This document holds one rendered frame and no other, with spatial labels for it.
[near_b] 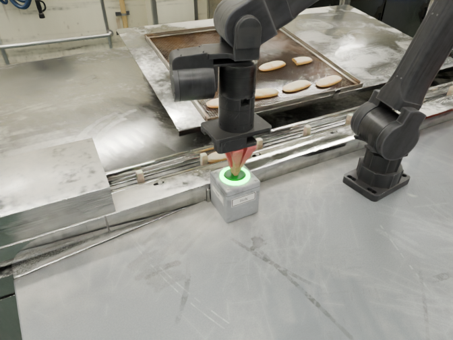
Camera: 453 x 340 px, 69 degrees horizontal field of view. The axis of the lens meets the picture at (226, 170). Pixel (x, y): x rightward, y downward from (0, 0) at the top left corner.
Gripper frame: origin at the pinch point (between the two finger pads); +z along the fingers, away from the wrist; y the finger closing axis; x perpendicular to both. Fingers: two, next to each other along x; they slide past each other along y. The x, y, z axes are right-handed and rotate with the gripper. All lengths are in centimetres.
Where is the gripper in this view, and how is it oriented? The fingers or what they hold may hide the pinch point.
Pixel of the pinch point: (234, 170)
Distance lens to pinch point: 59.5
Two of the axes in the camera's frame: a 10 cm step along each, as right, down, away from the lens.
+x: -4.5, -5.2, 7.2
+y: 8.9, -2.6, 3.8
